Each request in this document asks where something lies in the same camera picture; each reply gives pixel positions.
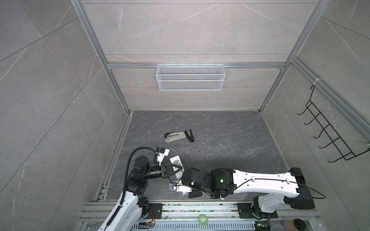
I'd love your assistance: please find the white remote control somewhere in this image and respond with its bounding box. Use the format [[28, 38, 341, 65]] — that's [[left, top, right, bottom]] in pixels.
[[170, 156, 183, 180]]

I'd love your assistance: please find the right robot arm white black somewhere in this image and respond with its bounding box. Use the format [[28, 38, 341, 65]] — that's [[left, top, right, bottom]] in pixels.
[[173, 167, 315, 218]]

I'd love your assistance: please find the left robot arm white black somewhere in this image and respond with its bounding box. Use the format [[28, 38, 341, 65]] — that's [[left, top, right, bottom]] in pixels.
[[99, 156, 183, 231]]

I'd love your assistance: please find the green round sticker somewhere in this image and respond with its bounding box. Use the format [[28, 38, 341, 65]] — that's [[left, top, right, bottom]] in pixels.
[[198, 214, 209, 227]]

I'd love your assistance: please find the grey black stapler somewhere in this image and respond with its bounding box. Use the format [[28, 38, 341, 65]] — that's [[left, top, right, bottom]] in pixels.
[[164, 130, 195, 142]]

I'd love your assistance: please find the black round cap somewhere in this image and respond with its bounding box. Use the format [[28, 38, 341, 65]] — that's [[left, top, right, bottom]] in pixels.
[[293, 218, 307, 231]]

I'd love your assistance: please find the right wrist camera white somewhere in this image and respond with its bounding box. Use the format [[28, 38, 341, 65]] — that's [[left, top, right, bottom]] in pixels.
[[169, 183, 192, 194]]

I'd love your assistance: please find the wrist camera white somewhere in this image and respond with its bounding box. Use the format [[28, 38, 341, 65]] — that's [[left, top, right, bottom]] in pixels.
[[169, 183, 192, 194], [154, 147, 170, 166]]

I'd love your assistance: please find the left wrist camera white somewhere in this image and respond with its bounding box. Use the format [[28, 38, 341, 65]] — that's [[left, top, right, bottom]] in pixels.
[[154, 147, 170, 166]]

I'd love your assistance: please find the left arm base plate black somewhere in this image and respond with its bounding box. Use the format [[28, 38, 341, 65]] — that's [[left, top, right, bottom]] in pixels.
[[141, 203, 163, 219]]

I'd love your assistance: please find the black corrugated cable conduit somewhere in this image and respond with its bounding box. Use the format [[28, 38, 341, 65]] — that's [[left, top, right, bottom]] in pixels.
[[119, 147, 157, 206]]

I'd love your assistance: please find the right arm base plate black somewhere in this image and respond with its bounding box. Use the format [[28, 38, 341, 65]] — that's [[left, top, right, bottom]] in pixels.
[[237, 203, 278, 220]]

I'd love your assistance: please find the white wire mesh basket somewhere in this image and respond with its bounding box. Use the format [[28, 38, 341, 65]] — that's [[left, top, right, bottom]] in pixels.
[[156, 64, 226, 91]]

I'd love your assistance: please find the black wire hook rack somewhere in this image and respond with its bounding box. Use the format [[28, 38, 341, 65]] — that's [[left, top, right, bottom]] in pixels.
[[297, 85, 370, 163]]

